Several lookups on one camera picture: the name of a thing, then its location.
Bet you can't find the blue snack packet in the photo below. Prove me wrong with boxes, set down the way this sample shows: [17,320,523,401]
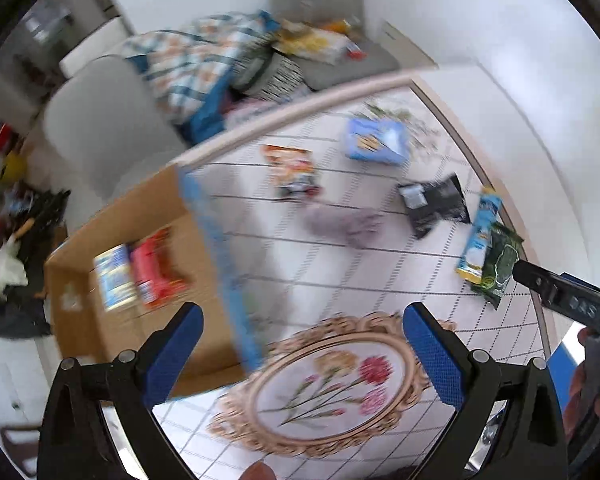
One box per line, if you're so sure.
[93,244,140,311]

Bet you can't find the blue yellow long packet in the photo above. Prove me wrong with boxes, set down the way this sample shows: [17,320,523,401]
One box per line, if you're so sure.
[455,186,504,282]

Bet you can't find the yellow container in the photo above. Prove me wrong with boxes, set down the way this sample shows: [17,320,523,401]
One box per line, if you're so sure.
[0,152,27,184]

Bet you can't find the plaid blue orange blanket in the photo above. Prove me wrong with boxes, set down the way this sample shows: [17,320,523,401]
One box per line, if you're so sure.
[121,11,282,143]

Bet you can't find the brown cardboard box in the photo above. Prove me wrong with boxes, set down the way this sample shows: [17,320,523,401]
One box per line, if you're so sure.
[44,165,267,402]

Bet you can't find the green snack packet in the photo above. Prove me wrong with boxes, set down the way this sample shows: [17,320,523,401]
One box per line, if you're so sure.
[469,222,526,309]

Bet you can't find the white goose plush toy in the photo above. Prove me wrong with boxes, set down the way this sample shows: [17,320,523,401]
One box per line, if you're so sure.
[0,234,29,322]

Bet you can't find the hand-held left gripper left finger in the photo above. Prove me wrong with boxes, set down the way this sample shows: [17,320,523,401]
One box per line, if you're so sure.
[36,302,204,480]

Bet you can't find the grey purple soft cloth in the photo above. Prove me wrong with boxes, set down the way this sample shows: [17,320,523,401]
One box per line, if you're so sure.
[299,203,387,250]

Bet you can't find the black snack packet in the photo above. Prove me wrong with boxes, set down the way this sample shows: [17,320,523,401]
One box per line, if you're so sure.
[397,174,472,240]

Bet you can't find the light blue tissue pack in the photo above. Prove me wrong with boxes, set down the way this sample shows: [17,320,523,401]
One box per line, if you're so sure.
[344,116,411,167]

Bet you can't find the red snack packet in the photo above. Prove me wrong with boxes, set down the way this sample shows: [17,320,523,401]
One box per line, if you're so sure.
[129,226,191,309]

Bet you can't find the light grey chair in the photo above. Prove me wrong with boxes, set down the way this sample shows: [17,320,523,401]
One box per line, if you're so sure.
[42,55,193,202]

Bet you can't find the black white striped cushion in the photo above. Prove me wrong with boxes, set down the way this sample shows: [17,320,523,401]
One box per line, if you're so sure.
[231,49,313,105]

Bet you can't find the black bag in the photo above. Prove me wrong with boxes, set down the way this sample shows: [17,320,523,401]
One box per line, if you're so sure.
[0,189,72,338]

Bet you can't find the yellow snack bag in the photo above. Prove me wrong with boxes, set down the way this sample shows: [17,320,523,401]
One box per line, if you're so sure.
[274,24,355,65]

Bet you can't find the orange printed snack packet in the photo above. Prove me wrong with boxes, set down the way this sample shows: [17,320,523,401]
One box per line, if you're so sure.
[261,144,322,202]

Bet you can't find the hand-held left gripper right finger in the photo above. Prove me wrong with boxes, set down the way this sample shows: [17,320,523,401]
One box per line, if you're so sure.
[403,302,569,480]

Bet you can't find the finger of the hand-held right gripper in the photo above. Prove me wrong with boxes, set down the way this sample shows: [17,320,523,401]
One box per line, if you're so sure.
[512,258,565,307]

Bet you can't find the person's right hand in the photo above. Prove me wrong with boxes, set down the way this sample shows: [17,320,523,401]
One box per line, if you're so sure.
[568,326,600,421]

